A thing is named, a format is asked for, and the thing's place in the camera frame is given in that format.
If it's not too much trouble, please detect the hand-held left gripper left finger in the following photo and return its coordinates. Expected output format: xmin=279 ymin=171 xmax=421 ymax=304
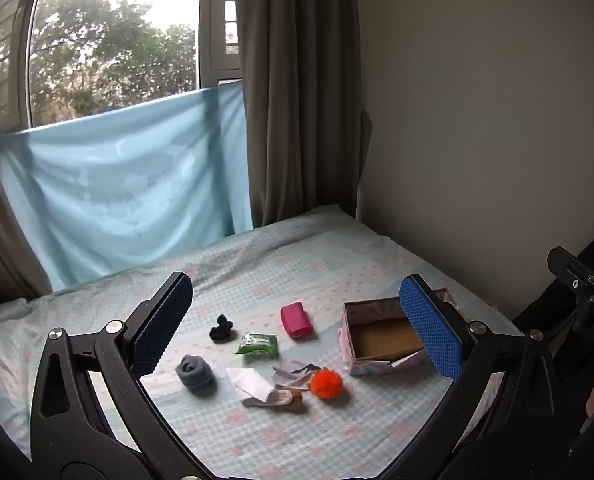
xmin=30 ymin=271 xmax=213 ymax=480

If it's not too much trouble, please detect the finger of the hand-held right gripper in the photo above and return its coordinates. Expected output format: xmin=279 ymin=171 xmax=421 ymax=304
xmin=547 ymin=246 xmax=594 ymax=291

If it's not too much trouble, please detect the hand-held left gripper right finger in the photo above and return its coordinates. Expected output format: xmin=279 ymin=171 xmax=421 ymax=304
xmin=367 ymin=274 xmax=560 ymax=480

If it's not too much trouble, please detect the patterned cardboard box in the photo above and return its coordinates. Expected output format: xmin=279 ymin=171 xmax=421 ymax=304
xmin=337 ymin=287 xmax=470 ymax=377

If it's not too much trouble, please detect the grey sock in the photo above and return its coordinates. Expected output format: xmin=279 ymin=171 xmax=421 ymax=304
xmin=175 ymin=354 xmax=217 ymax=397

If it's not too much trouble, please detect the black sock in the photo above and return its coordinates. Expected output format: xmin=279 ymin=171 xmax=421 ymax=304
xmin=208 ymin=313 xmax=235 ymax=346

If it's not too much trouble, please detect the green wet wipes packet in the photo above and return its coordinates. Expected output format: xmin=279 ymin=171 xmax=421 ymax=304
xmin=236 ymin=332 xmax=279 ymax=359

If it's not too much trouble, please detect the white tissue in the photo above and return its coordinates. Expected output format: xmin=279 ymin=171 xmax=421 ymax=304
xmin=225 ymin=367 xmax=275 ymax=401

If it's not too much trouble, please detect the orange pompom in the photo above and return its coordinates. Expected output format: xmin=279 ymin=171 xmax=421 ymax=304
xmin=309 ymin=367 xmax=345 ymax=401

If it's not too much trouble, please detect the pink zipper pouch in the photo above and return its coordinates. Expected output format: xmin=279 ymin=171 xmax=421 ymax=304
xmin=280 ymin=302 xmax=314 ymax=337

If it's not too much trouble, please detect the white sock with brown toe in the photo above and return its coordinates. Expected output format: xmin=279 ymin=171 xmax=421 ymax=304
xmin=241 ymin=387 xmax=308 ymax=413

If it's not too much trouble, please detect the lilac sock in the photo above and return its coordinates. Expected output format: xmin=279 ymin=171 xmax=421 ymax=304
xmin=272 ymin=360 xmax=323 ymax=392

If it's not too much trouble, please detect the bed with light blue sheet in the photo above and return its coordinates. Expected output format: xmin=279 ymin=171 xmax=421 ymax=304
xmin=0 ymin=204 xmax=525 ymax=480

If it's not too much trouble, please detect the light blue hanging cloth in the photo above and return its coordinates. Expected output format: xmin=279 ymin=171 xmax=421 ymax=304
xmin=0 ymin=80 xmax=255 ymax=291

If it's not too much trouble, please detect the window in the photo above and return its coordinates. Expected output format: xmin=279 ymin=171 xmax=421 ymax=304
xmin=0 ymin=0 xmax=243 ymax=131

